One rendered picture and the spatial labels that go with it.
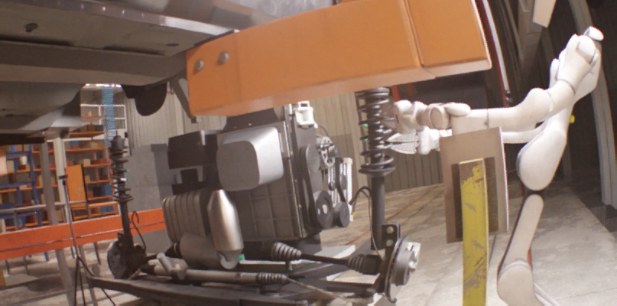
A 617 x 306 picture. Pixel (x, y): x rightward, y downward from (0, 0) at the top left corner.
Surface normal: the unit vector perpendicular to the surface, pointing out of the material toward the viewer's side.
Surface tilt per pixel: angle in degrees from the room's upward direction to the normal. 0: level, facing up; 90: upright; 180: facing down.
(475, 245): 90
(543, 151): 87
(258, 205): 90
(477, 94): 90
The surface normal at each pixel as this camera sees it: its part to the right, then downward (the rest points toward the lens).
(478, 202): -0.46, 0.03
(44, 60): 0.89, 0.00
